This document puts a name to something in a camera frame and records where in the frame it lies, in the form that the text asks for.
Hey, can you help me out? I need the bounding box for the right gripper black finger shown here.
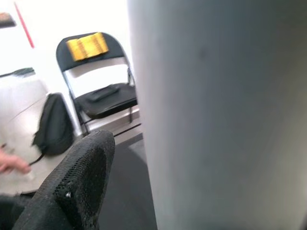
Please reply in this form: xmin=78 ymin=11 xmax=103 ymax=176
xmin=14 ymin=129 xmax=116 ymax=230

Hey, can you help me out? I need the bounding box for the white plastic table leg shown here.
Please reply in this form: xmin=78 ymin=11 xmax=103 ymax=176
xmin=127 ymin=0 xmax=307 ymax=230

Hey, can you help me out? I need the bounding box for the person hand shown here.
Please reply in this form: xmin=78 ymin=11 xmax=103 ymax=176
xmin=0 ymin=152 xmax=32 ymax=174

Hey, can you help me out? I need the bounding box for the black backpack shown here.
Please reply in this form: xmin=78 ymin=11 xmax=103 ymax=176
xmin=28 ymin=92 xmax=74 ymax=166

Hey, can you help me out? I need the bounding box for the black folding chair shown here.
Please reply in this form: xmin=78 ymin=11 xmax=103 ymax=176
xmin=55 ymin=32 xmax=142 ymax=136

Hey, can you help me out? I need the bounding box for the yellow ribbed cushion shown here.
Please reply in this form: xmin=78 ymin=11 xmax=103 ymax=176
xmin=66 ymin=32 xmax=110 ymax=62

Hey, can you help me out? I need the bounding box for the red wall strip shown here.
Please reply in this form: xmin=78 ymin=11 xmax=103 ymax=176
xmin=13 ymin=1 xmax=35 ymax=48

